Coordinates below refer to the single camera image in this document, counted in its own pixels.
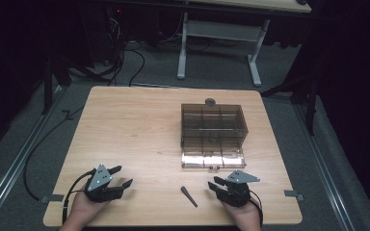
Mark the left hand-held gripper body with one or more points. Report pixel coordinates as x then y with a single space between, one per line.
99 179

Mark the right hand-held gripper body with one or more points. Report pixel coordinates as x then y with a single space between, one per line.
236 191

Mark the dark brown tapered stick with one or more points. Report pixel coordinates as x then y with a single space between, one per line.
189 196

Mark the brown clear compartment box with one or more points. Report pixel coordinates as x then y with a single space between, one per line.
213 134

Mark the person's right hand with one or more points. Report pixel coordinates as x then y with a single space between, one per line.
244 215

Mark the person's left hand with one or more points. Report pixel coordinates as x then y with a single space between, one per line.
83 210

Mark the round grey table grommet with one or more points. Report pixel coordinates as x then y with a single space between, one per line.
210 102

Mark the black metal stand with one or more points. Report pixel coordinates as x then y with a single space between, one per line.
310 99
47 89

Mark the dark equipment with red light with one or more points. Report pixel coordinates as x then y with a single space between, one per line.
109 32

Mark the grey table bracket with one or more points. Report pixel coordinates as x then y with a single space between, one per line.
52 198
294 194

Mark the metal floor rail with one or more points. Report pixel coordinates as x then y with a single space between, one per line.
324 166
16 163

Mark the desk with white frame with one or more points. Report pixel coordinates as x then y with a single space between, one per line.
221 30

